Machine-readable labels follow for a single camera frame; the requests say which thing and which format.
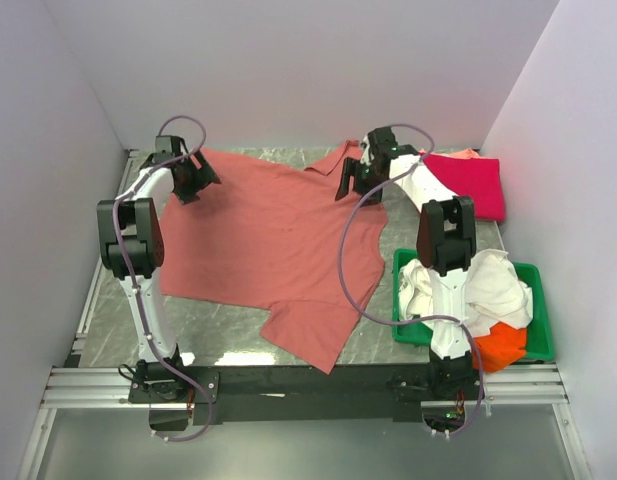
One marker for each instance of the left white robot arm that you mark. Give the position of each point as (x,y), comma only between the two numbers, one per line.
(132,248)

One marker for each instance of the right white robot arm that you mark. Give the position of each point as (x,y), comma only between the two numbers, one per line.
(446,244)

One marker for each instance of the white t shirt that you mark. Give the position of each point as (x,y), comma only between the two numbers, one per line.
(493,293)

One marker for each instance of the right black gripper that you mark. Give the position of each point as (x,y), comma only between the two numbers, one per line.
(353,168)

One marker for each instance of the folded peach t shirt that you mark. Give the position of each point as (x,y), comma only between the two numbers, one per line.
(464,154)

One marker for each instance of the aluminium rail frame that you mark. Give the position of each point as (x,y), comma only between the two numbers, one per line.
(87,429)

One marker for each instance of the orange t shirt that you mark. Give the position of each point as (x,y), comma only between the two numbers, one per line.
(503,346)

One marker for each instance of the green plastic bin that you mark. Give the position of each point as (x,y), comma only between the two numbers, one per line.
(539,345)

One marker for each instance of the salmon pink t shirt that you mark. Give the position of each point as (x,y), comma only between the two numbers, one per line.
(273,237)

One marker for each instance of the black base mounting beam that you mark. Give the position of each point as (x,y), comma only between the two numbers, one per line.
(292,393)

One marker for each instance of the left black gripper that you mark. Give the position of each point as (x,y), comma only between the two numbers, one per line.
(204,177)

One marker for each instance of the folded magenta t shirt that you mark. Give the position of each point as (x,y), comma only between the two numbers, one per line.
(477,177)

